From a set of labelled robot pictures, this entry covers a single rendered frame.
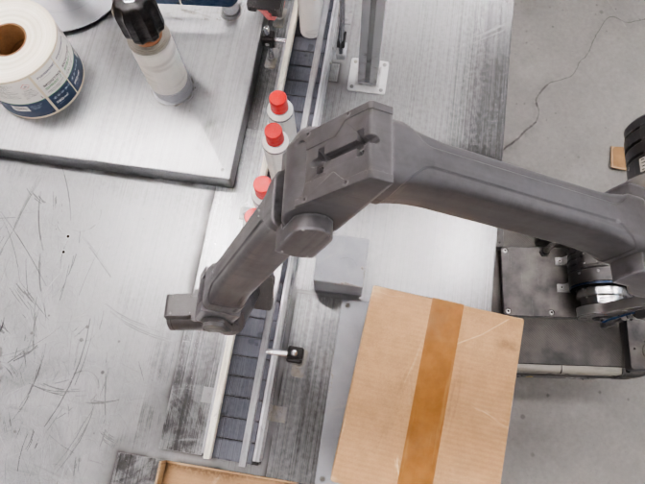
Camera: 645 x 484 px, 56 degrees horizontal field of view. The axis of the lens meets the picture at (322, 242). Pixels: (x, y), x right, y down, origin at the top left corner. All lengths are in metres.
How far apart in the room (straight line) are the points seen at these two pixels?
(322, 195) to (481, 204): 0.15
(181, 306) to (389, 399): 0.35
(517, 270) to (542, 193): 1.35
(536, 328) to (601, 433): 0.46
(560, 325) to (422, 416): 1.07
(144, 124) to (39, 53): 0.24
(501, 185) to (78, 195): 1.06
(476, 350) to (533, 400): 1.20
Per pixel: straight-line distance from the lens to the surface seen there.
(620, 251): 0.69
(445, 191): 0.55
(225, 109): 1.39
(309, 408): 1.24
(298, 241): 0.57
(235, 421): 1.20
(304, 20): 1.42
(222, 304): 0.85
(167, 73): 1.33
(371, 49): 1.36
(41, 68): 1.39
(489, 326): 0.99
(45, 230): 1.45
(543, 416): 2.17
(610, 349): 2.01
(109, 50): 1.54
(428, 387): 0.96
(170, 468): 1.28
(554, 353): 1.95
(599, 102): 2.59
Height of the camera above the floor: 2.07
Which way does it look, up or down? 73 degrees down
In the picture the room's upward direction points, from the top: 5 degrees counter-clockwise
